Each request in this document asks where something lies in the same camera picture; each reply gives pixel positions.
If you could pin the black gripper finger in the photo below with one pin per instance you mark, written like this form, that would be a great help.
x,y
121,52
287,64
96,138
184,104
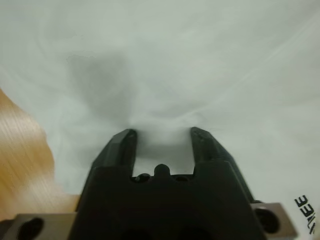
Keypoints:
x,y
117,152
212,150

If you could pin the white printed t-shirt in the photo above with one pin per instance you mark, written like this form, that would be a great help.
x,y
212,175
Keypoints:
x,y
175,62

